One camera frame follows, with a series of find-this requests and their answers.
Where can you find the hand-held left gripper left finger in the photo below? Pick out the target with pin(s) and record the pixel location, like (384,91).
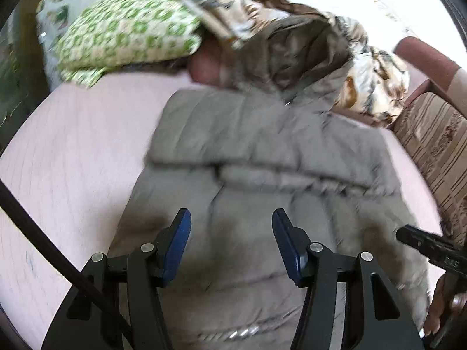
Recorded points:
(179,242)

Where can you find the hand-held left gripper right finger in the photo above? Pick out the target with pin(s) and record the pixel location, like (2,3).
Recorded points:
(286,244)

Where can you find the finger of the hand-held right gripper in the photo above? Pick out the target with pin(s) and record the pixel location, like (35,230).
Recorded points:
(427,242)

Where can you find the grey puffer jacket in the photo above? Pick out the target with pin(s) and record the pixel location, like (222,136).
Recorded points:
(255,146)

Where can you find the person's right hand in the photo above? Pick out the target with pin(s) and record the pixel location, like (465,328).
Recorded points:
(439,299)

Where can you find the striped brown upholstered headboard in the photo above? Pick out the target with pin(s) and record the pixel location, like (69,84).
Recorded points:
(437,138)

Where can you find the brown beige printed blanket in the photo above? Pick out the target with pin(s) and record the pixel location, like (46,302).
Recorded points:
(375,76)

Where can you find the pink pillow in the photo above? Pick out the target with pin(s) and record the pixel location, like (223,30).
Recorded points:
(207,66)

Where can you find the green patterned pillow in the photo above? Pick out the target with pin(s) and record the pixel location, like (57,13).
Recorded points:
(124,36)

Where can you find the white floral pillow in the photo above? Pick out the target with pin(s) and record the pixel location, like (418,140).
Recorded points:
(51,16)

